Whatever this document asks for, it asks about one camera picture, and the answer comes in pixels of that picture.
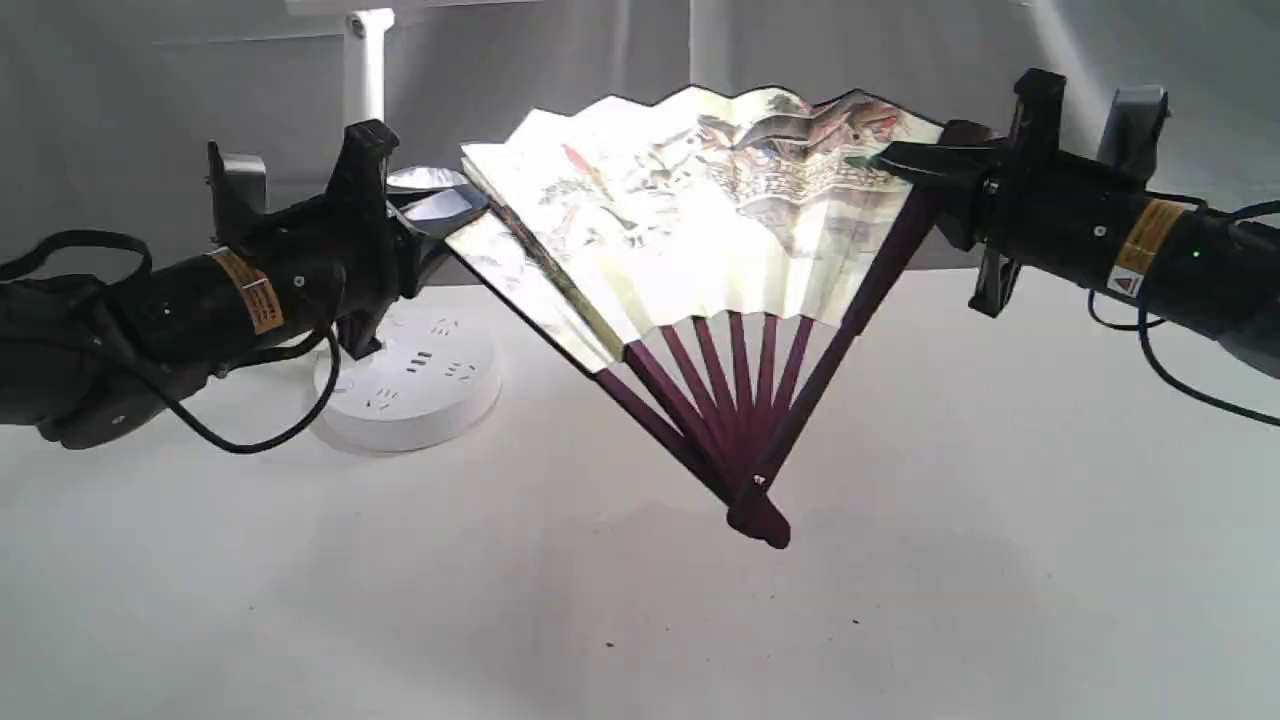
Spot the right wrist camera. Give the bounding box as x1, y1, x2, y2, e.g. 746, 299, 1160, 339
1094, 85, 1171, 187

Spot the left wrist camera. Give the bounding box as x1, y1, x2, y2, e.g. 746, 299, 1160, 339
206, 141, 268, 249

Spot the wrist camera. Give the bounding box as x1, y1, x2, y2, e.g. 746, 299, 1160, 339
206, 141, 268, 249
1094, 85, 1171, 187

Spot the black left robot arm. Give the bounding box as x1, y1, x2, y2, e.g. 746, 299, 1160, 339
1, 119, 489, 455

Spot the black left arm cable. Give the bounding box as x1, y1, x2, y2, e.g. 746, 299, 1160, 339
0, 231, 343, 456

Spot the painted paper folding fan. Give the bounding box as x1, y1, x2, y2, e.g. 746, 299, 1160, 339
447, 86, 991, 550

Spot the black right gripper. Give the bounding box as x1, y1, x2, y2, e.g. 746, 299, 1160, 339
869, 68, 1190, 316

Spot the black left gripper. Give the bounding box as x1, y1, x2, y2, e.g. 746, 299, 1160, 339
218, 119, 489, 363

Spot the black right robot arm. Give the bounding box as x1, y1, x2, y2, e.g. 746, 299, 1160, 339
874, 68, 1279, 375

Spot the white backdrop cloth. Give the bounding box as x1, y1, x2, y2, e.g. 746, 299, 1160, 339
1, 1, 1279, 263

